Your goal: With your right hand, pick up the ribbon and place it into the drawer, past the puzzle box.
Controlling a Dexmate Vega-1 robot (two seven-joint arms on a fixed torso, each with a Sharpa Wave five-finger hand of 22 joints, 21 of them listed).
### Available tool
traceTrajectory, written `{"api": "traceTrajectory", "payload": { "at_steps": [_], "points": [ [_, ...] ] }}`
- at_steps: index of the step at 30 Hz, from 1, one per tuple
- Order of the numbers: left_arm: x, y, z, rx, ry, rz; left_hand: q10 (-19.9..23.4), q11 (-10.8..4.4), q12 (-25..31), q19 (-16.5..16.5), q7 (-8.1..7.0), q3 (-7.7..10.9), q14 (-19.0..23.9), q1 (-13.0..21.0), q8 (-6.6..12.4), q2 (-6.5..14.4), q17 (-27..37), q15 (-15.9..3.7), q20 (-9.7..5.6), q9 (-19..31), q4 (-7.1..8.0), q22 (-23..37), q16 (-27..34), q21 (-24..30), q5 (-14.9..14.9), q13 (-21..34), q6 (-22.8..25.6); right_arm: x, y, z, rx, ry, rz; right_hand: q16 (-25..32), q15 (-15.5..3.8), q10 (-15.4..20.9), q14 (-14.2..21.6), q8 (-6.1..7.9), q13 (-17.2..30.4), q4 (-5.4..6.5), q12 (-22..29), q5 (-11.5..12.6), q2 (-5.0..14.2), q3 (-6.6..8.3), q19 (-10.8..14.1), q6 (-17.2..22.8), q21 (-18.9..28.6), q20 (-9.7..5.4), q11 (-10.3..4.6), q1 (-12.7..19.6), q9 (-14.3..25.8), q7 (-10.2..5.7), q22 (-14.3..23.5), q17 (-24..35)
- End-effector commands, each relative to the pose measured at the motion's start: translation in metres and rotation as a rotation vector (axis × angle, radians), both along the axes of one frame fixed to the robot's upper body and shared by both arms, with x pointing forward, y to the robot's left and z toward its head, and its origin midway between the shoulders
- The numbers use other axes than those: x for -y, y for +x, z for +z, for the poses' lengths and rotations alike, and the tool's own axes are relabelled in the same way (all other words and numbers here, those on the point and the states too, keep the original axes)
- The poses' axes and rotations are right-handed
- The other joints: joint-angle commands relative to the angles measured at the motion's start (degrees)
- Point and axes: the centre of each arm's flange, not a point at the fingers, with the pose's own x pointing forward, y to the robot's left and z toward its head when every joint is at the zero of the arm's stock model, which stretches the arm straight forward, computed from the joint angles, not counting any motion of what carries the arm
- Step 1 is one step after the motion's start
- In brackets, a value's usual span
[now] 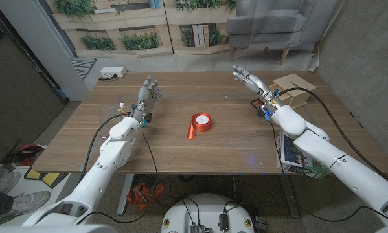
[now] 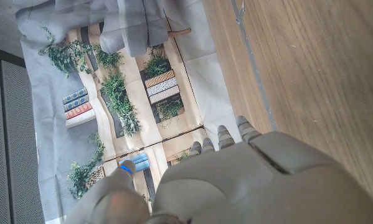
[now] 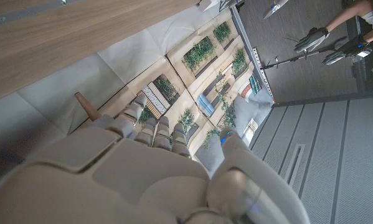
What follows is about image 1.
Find patterned grey rug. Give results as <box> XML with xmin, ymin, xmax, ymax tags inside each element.
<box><xmin>71</xmin><ymin>58</ymin><xmax>97</xmax><ymax>81</ymax></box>

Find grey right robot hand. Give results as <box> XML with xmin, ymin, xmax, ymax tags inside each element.
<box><xmin>231</xmin><ymin>65</ymin><xmax>284</xmax><ymax>111</ymax></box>

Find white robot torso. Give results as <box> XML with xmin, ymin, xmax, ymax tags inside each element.
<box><xmin>160</xmin><ymin>193</ymin><xmax>256</xmax><ymax>233</ymax></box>

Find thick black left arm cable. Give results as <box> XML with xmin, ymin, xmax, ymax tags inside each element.
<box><xmin>80</xmin><ymin>112</ymin><xmax>130</xmax><ymax>179</ymax></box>

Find grey metal heatsink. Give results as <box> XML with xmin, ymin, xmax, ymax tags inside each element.
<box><xmin>189</xmin><ymin>223</ymin><xmax>214</xmax><ymax>233</ymax></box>

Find orange tool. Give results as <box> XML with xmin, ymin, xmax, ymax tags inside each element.
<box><xmin>126</xmin><ymin>181</ymin><xmax>165</xmax><ymax>210</ymax></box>

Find red ribbon spool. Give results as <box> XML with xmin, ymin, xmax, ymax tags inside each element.
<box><xmin>187</xmin><ymin>112</ymin><xmax>213</xmax><ymax>140</ymax></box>

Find white table leg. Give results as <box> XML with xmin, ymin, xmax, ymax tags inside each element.
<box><xmin>117</xmin><ymin>173</ymin><xmax>135</xmax><ymax>216</ymax></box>

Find black power adapter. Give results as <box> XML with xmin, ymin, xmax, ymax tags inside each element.
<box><xmin>218</xmin><ymin>212</ymin><xmax>229</xmax><ymax>232</ymax></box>

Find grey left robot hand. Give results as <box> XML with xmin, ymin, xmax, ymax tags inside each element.
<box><xmin>131</xmin><ymin>75</ymin><xmax>164</xmax><ymax>123</ymax></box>

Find red round floor object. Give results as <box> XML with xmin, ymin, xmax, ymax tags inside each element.
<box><xmin>18</xmin><ymin>144</ymin><xmax>47</xmax><ymax>166</ymax></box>

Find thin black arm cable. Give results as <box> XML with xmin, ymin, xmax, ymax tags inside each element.
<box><xmin>76</xmin><ymin>126</ymin><xmax>181</xmax><ymax>226</ymax></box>
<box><xmin>269</xmin><ymin>120</ymin><xmax>388</xmax><ymax>225</ymax></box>

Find white sneaker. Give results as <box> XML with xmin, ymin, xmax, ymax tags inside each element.
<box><xmin>0</xmin><ymin>190</ymin><xmax>52</xmax><ymax>225</ymax></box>

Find white power strip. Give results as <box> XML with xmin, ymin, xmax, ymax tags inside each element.
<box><xmin>100</xmin><ymin>66</ymin><xmax>128</xmax><ymax>80</ymax></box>

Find printed backdrop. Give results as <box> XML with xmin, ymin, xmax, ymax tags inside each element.
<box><xmin>46</xmin><ymin>0</ymin><xmax>340</xmax><ymax>72</ymax></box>

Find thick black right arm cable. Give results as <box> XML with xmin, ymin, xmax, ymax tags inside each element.
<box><xmin>277</xmin><ymin>86</ymin><xmax>388</xmax><ymax>188</ymax></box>

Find grey table leg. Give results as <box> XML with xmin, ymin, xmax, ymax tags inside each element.
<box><xmin>279</xmin><ymin>174</ymin><xmax>300</xmax><ymax>218</ymax></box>

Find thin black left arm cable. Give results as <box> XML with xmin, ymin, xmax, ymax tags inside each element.
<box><xmin>76</xmin><ymin>126</ymin><xmax>181</xmax><ymax>226</ymax></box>

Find wooden box with slot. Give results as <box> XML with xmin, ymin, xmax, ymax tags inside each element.
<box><xmin>269</xmin><ymin>73</ymin><xmax>317</xmax><ymax>110</ymax></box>

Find clear plastic sheet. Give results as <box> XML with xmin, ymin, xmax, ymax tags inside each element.
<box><xmin>98</xmin><ymin>95</ymin><xmax>131</xmax><ymax>140</ymax></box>

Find printed puzzle box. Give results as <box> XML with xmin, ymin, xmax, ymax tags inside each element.
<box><xmin>277</xmin><ymin>131</ymin><xmax>329</xmax><ymax>179</ymax></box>

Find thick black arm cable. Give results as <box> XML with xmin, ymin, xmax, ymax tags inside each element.
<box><xmin>277</xmin><ymin>86</ymin><xmax>388</xmax><ymax>188</ymax></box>
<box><xmin>80</xmin><ymin>112</ymin><xmax>130</xmax><ymax>179</ymax></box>

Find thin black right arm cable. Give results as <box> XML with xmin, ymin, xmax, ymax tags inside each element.
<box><xmin>269</xmin><ymin>120</ymin><xmax>388</xmax><ymax>225</ymax></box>

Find yellow and black flat item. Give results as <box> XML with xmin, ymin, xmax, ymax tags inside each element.
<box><xmin>24</xmin><ymin>166</ymin><xmax>62</xmax><ymax>189</ymax></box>

